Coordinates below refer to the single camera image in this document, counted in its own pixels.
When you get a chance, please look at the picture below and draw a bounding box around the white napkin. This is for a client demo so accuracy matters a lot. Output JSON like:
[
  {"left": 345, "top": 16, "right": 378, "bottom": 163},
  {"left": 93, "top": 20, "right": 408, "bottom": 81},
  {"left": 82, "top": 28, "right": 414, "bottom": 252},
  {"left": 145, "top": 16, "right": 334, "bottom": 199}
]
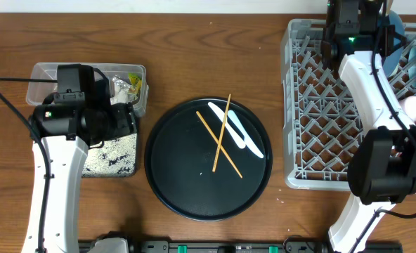
[{"left": 110, "top": 86, "right": 130, "bottom": 105}]

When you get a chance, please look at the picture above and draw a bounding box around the blue plate with rice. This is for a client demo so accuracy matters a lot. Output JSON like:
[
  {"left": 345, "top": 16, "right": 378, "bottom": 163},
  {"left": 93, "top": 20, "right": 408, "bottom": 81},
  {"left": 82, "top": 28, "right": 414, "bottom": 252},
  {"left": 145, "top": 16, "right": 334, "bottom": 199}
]
[{"left": 378, "top": 11, "right": 406, "bottom": 77}]

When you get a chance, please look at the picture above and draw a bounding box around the yellow foil wrapper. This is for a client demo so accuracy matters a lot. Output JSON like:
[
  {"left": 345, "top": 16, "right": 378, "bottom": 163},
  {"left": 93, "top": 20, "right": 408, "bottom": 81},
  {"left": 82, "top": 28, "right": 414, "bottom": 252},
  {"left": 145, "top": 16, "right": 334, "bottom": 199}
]
[{"left": 112, "top": 73, "right": 142, "bottom": 103}]

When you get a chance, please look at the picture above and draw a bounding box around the white cup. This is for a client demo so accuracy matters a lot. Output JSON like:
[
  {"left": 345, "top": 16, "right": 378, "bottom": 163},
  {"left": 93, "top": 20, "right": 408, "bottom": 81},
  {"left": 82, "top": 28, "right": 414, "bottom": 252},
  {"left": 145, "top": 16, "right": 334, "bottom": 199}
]
[{"left": 399, "top": 96, "right": 416, "bottom": 121}]

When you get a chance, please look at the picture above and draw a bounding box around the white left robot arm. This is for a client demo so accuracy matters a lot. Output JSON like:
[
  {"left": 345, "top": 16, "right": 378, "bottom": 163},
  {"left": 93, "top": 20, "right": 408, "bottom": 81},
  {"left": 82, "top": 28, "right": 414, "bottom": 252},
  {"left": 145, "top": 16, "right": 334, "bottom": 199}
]
[{"left": 22, "top": 102, "right": 136, "bottom": 252}]

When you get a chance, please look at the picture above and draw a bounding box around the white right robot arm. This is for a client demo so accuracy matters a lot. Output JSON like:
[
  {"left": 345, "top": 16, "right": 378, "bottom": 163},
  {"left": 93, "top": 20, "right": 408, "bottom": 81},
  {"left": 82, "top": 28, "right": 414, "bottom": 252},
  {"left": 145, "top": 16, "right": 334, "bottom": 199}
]
[{"left": 321, "top": 20, "right": 416, "bottom": 252}]

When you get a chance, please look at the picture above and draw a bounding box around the grey dishwasher rack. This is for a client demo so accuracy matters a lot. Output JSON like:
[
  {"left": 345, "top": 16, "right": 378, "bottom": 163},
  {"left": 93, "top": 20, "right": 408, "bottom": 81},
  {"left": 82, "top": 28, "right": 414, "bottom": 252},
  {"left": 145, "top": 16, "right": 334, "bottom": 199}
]
[{"left": 280, "top": 18, "right": 416, "bottom": 194}]

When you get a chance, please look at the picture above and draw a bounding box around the black rectangular tray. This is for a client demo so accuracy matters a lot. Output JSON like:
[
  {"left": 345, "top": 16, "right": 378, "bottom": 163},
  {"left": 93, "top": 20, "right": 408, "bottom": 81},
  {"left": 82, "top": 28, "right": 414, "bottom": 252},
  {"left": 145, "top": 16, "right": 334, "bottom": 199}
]
[{"left": 82, "top": 134, "right": 138, "bottom": 178}]

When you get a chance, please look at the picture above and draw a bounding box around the round black tray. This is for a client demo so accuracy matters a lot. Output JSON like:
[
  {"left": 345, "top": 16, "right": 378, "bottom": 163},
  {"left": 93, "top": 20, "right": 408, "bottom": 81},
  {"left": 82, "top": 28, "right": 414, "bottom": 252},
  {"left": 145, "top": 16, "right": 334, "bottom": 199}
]
[{"left": 145, "top": 98, "right": 273, "bottom": 221}]

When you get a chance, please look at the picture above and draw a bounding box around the clear plastic bin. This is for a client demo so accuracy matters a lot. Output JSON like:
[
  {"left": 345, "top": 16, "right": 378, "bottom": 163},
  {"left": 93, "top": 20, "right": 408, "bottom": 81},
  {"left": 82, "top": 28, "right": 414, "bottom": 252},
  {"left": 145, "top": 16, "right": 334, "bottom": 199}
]
[{"left": 26, "top": 62, "right": 149, "bottom": 117}]

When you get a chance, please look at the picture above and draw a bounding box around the white plastic spoon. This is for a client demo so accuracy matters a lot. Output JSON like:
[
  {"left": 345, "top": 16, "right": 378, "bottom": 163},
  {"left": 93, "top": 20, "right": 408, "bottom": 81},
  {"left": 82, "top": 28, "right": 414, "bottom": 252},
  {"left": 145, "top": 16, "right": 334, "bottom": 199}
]
[{"left": 228, "top": 110, "right": 264, "bottom": 159}]

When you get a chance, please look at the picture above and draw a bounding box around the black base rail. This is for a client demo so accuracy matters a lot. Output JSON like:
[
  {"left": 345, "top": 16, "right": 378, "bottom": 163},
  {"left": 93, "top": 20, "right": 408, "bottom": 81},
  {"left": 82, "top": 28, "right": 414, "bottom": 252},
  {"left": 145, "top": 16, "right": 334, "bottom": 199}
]
[{"left": 77, "top": 231, "right": 404, "bottom": 253}]

